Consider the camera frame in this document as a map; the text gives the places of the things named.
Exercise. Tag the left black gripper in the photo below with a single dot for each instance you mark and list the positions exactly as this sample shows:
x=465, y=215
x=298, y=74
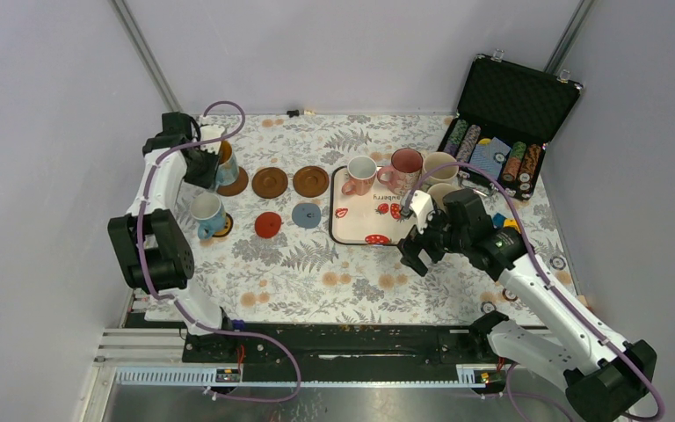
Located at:
x=206, y=179

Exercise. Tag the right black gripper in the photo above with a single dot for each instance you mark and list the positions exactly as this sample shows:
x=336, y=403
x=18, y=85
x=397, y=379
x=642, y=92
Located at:
x=415, y=242

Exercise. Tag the yellow inside blue mug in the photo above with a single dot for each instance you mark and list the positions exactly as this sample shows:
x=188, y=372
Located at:
x=228, y=169

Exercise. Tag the blue floral mug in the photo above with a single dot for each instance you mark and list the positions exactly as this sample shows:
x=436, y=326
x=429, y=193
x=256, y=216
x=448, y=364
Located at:
x=208, y=211

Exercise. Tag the brown wooden coaster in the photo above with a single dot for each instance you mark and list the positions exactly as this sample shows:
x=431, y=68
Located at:
x=311, y=181
x=237, y=187
x=269, y=182

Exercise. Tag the cream mug front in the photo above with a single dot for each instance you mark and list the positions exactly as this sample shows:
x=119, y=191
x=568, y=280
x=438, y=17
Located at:
x=439, y=191

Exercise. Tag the cream mug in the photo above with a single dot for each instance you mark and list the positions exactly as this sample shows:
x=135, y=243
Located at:
x=439, y=191
x=432, y=162

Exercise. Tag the orange smiley coaster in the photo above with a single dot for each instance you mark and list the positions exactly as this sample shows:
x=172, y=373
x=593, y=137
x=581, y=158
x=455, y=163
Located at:
x=227, y=228

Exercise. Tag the pink large mug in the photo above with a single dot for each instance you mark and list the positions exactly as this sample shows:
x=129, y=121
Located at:
x=403, y=172

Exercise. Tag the red apple coaster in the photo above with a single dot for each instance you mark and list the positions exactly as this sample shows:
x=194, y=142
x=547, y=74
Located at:
x=267, y=225

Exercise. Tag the grey blue coaster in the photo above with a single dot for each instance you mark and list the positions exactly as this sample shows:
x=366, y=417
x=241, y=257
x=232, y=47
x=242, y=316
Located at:
x=306, y=215

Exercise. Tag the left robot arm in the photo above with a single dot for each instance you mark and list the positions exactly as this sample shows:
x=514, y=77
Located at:
x=152, y=250

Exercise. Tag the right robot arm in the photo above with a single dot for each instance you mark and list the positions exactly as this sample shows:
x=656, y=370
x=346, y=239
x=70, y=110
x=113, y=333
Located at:
x=601, y=373

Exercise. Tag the blue small block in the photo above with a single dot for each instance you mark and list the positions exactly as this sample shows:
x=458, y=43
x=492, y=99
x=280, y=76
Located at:
x=498, y=220

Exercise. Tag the yellow triangle toy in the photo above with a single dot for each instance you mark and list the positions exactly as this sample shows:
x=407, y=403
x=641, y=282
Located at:
x=511, y=223

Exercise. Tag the cream mug rear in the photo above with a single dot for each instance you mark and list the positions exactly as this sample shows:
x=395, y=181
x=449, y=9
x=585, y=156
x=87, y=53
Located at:
x=432, y=162

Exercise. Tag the blue card deck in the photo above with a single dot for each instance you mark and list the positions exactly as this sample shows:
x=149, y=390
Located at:
x=490, y=155

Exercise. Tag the white strawberry tray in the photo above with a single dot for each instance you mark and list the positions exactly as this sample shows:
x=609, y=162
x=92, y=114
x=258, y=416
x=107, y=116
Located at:
x=370, y=219

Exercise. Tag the floral tablecloth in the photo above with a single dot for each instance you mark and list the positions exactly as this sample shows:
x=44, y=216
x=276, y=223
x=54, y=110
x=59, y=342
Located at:
x=302, y=275

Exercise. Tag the pink small mug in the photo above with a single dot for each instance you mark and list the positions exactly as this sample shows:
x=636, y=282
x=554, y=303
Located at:
x=361, y=172

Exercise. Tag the black poker chip case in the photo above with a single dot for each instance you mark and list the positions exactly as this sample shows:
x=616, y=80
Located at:
x=523, y=107

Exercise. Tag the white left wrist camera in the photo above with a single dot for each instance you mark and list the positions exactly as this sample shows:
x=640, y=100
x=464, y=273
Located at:
x=211, y=132

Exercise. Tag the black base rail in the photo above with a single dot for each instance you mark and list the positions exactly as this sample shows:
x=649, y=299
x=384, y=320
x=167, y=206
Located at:
x=346, y=352

